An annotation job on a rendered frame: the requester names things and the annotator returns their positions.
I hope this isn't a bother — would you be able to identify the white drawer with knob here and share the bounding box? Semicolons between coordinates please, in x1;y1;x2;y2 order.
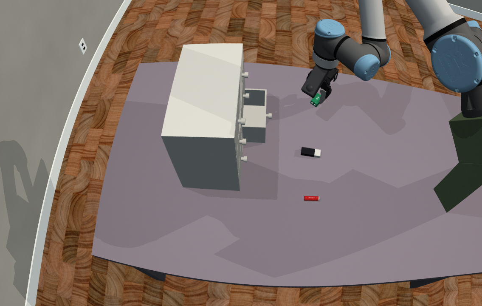
234;92;245;155
239;51;248;102

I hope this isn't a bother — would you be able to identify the red aa battery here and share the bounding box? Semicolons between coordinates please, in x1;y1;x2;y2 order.
304;196;320;201

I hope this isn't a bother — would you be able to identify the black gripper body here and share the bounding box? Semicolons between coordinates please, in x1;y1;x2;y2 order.
316;64;339;89

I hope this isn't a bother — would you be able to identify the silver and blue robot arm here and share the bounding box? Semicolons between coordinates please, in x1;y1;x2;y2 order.
301;0;482;118

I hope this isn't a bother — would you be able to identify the green nine-volt battery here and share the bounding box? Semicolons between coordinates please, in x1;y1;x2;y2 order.
310;93;321;107

